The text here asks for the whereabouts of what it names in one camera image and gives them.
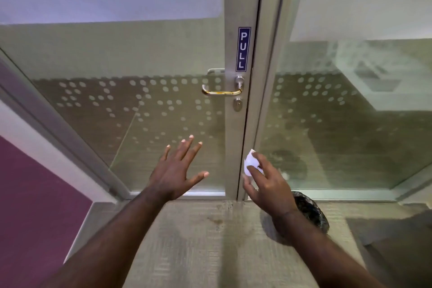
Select person's left hand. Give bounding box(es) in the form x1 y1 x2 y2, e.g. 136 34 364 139
145 135 209 203

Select person's right hand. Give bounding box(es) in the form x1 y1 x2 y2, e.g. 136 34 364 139
241 151 300 221

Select white tissue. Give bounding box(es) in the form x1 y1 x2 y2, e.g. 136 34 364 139
243 148 265 177

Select black waste bin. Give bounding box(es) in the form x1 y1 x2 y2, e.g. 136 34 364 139
292 191 330 234

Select metal glass door handle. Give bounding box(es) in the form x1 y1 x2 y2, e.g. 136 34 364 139
202 67 245 97

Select person's right forearm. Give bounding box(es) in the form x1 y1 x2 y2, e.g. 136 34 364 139
272 209 385 288

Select person's left forearm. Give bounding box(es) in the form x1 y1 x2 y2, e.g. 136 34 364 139
40 189 171 288

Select blue PULL sign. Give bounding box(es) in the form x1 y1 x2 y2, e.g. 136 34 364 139
235 27 252 72

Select fixed glass partition panel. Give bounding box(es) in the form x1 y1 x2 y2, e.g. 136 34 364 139
243 0 432 203

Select glass door with metal frame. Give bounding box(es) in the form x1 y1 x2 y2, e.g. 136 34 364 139
0 0 264 201

